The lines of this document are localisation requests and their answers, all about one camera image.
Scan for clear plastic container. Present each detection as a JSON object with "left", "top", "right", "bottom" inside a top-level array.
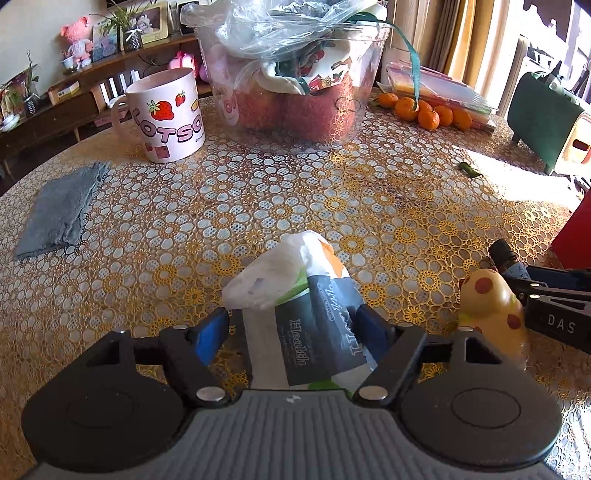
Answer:
[{"left": 194, "top": 21, "right": 393, "bottom": 150}]

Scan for pink strawberry print mug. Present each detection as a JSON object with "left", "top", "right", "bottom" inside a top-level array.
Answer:
[{"left": 111, "top": 68, "right": 206, "bottom": 164}]

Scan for yellow curtain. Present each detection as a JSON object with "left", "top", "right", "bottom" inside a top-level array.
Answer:
[{"left": 429, "top": 0, "right": 522, "bottom": 95}]

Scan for red netted fruit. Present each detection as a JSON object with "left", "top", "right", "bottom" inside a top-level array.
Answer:
[
  {"left": 284, "top": 78, "right": 357, "bottom": 144},
  {"left": 235, "top": 87, "right": 291, "bottom": 133}
]

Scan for wooden picture frame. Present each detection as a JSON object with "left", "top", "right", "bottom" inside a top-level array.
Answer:
[{"left": 121, "top": 1, "right": 170, "bottom": 45}]

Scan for beige standing air conditioner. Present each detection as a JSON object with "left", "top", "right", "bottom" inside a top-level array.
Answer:
[{"left": 390, "top": 0, "right": 432, "bottom": 65}]

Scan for red cardboard box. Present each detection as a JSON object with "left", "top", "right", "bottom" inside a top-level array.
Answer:
[{"left": 551, "top": 188, "right": 591, "bottom": 271}]

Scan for blue photo card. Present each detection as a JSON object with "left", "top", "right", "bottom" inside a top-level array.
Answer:
[{"left": 91, "top": 32, "right": 119, "bottom": 62}]

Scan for grey cloth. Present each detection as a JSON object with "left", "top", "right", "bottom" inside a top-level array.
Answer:
[{"left": 14, "top": 161, "right": 112, "bottom": 262}]

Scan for stack of pink folders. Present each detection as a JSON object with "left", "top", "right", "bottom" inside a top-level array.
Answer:
[{"left": 384, "top": 61, "right": 498, "bottom": 132}]

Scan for small dark bottle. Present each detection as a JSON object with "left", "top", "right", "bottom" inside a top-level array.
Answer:
[{"left": 488, "top": 239, "right": 532, "bottom": 280}]

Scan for desktop with floral lace cover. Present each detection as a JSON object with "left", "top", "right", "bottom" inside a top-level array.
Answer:
[{"left": 0, "top": 88, "right": 591, "bottom": 480}]

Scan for small cardboard box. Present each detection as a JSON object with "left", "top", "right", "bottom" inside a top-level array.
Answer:
[{"left": 47, "top": 80, "right": 81, "bottom": 105}]

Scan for small pink toy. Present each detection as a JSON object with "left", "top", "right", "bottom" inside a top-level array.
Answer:
[{"left": 169, "top": 51, "right": 200, "bottom": 78}]

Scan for small plant patterned vase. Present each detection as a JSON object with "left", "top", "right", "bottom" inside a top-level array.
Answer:
[{"left": 90, "top": 0, "right": 155, "bottom": 52}]

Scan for yellow red-spotted toy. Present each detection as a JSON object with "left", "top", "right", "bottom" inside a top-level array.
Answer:
[{"left": 458, "top": 268, "right": 530, "bottom": 370}]

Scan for printed cloth bag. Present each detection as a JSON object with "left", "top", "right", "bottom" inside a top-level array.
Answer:
[{"left": 255, "top": 44, "right": 357, "bottom": 96}]

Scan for green ribbon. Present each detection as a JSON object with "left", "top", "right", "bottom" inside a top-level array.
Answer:
[{"left": 344, "top": 11, "right": 423, "bottom": 112}]

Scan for wooden television cabinet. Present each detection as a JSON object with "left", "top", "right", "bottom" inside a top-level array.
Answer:
[{"left": 0, "top": 32, "right": 214, "bottom": 160}]

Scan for black speaker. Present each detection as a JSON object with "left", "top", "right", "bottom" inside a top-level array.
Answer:
[{"left": 178, "top": 0, "right": 200, "bottom": 34}]

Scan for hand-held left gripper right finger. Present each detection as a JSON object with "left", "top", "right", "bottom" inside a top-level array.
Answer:
[{"left": 353, "top": 305, "right": 502, "bottom": 408}]

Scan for white picket rack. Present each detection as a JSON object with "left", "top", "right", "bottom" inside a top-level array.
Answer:
[{"left": 98, "top": 69, "right": 142, "bottom": 110}]

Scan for clear plastic bag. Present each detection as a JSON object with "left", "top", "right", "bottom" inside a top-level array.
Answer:
[{"left": 180, "top": 0, "right": 389, "bottom": 89}]

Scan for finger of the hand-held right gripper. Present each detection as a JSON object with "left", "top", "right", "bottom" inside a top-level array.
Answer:
[
  {"left": 502, "top": 275, "right": 591, "bottom": 306},
  {"left": 526, "top": 265, "right": 591, "bottom": 289}
]

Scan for pink bear plush toy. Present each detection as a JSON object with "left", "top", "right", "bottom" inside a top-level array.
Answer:
[{"left": 61, "top": 17, "right": 94, "bottom": 70}]

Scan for vase with dried twigs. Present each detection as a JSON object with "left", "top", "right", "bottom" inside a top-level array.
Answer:
[{"left": 0, "top": 51, "right": 43, "bottom": 117}]

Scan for white wipes packet dark label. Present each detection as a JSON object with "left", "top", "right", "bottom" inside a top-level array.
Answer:
[{"left": 221, "top": 231, "right": 377, "bottom": 393}]

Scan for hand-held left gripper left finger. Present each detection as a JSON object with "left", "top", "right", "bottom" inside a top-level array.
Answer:
[{"left": 85, "top": 308, "right": 232, "bottom": 408}]

